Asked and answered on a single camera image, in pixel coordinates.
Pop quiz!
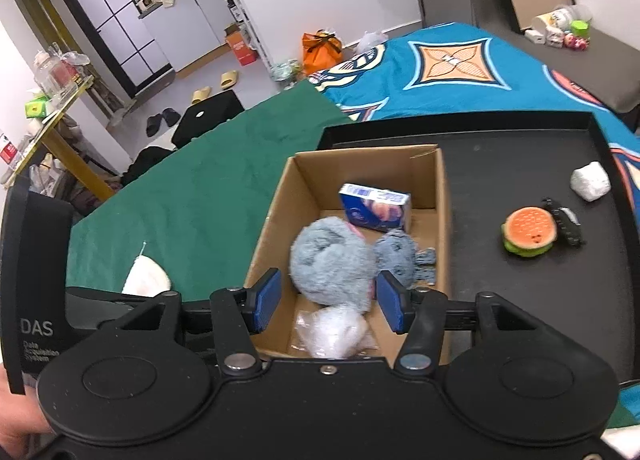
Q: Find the white fleece cloth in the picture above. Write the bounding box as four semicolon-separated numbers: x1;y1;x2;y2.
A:
121;255;172;295

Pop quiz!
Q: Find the crumpled clear plastic bag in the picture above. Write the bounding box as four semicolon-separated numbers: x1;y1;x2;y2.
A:
270;60;304;86

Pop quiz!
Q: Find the black laptop bag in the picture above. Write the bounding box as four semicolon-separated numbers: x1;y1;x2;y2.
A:
171;90;245;148

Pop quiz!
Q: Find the white kitchen counter cabinet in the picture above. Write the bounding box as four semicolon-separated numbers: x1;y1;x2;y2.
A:
137;0;234;73

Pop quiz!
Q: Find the grey fluffy plush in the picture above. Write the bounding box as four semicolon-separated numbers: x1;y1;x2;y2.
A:
290;217;378;313

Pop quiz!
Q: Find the yellow framed side table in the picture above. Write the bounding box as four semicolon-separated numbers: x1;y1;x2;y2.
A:
0;74;119;201

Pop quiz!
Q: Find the blue patterned blanket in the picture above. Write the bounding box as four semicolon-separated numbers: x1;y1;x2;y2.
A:
305;22;640;185

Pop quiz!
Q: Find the orange gift bag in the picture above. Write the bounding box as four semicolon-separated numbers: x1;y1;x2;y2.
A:
301;31;345;75

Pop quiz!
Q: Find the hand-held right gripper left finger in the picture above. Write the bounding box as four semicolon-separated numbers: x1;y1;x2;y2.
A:
115;268;283;376

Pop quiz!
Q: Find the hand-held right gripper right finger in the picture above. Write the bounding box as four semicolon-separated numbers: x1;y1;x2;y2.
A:
376;271;541;378

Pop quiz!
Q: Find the orange carton box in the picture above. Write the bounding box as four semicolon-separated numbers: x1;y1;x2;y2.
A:
225;24;259;65

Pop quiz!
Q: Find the white crumpled tissue pack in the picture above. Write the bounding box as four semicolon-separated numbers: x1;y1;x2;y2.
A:
570;161;612;201

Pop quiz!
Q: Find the black shallow tray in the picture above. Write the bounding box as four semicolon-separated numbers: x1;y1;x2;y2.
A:
317;111;640;386

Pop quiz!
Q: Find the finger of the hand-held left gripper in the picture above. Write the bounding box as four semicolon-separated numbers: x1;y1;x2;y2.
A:
65;286;151;338

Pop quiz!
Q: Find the blue Nivea box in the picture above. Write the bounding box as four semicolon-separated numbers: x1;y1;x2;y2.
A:
339;183;413;233

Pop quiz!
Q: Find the green felt mat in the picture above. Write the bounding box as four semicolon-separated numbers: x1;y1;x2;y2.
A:
65;80;353;301

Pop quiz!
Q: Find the clear jar yellow label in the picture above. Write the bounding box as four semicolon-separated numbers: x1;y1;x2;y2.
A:
532;4;594;33

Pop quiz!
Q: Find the person's left hand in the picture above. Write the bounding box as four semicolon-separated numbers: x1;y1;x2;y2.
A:
0;365;53;460

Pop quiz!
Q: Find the burger plush toy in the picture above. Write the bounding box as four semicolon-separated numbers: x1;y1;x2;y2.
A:
501;207;557;257

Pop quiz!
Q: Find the white slatted rack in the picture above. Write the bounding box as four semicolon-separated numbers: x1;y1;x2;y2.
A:
226;0;274;73

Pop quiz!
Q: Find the brown cardboard box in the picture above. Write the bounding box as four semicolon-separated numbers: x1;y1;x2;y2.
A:
242;144;453;362

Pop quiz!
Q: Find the grey denim plush toy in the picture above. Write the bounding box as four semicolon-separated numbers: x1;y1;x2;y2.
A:
372;230;438;291

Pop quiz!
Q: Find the clear bag of white stuffing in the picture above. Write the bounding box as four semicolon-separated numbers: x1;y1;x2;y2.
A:
292;305;379;361

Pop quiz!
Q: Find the black framed glass door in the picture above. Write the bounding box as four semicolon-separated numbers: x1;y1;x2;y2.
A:
50;0;177;98

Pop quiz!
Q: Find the small black toy car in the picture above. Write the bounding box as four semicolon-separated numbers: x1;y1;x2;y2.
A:
542;197;586;247

